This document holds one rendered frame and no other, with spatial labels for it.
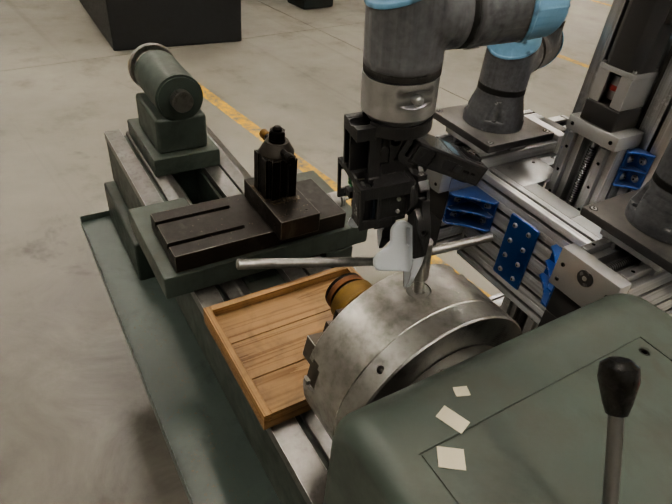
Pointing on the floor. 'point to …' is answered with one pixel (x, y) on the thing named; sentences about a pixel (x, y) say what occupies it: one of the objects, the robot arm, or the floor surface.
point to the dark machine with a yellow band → (165, 21)
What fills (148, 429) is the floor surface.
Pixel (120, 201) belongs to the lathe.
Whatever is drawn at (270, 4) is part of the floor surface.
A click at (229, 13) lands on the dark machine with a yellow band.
